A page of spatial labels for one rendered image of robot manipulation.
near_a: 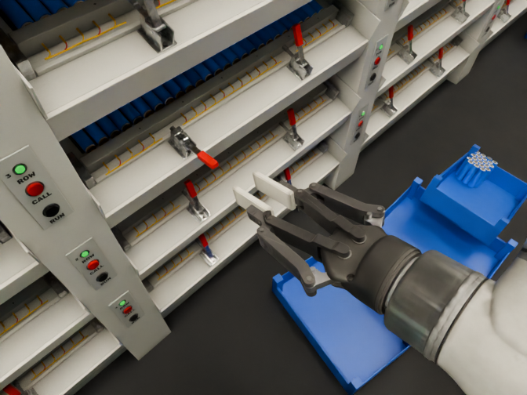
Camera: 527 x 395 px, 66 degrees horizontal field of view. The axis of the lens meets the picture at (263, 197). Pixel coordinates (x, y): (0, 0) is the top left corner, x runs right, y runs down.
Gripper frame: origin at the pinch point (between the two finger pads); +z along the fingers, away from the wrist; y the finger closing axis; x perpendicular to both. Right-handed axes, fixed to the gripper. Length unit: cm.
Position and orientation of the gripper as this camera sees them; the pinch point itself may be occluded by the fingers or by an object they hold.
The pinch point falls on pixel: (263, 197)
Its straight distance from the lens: 51.9
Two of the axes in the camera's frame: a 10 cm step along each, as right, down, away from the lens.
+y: 7.1, -5.7, 4.0
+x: -1.7, -7.0, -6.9
